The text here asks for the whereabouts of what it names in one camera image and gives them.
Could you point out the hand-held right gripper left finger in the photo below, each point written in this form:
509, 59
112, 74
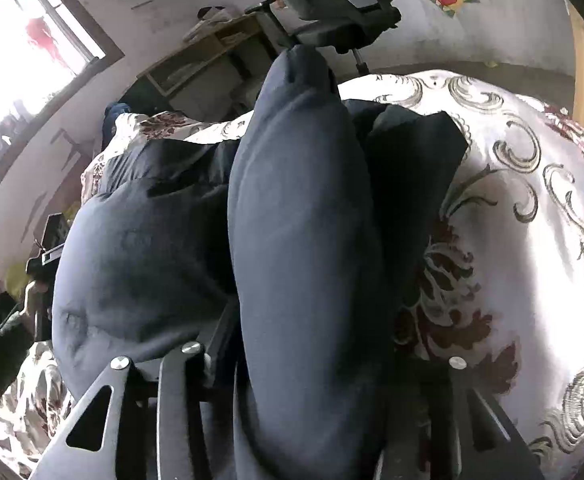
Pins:
221, 342

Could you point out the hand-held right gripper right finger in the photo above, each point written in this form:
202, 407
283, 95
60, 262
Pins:
459, 400

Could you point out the dark navy padded jacket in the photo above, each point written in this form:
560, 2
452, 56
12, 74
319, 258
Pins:
302, 235

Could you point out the person's left hand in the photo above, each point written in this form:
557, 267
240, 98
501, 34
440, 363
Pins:
32, 297

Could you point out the dark blue cloth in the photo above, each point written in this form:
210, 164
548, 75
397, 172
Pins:
114, 120

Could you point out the floral patterned bed blanket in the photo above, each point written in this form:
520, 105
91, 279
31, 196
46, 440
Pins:
522, 260

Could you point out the window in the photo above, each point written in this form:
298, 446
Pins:
21, 70

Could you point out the red window decoration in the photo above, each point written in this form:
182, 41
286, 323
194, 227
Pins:
44, 40

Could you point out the wooden desk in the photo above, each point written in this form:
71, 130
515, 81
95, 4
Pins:
206, 50

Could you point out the white papers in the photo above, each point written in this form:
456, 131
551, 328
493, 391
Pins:
206, 27

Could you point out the black office chair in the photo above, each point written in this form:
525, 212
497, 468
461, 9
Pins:
332, 25

